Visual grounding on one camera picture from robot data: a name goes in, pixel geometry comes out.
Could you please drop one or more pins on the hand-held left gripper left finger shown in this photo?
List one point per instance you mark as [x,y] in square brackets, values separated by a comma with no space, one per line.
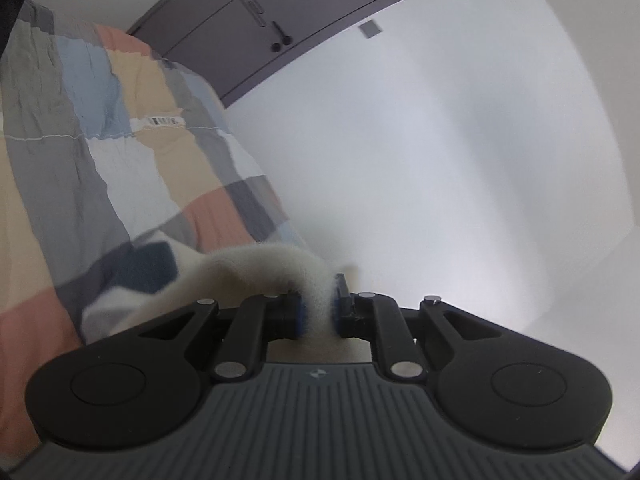
[298,314]

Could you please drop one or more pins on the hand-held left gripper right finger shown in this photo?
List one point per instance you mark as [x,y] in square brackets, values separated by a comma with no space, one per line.
[342,310]

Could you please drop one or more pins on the white and navy sock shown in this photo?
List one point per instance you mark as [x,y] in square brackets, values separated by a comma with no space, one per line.
[270,265]

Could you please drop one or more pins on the patchwork quilt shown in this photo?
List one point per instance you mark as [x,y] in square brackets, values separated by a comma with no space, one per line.
[65,175]

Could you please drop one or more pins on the grey door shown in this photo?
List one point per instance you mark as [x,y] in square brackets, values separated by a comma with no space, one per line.
[300,0]

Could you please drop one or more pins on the grey wall switch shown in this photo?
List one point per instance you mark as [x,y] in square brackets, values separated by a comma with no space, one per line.
[370,29]

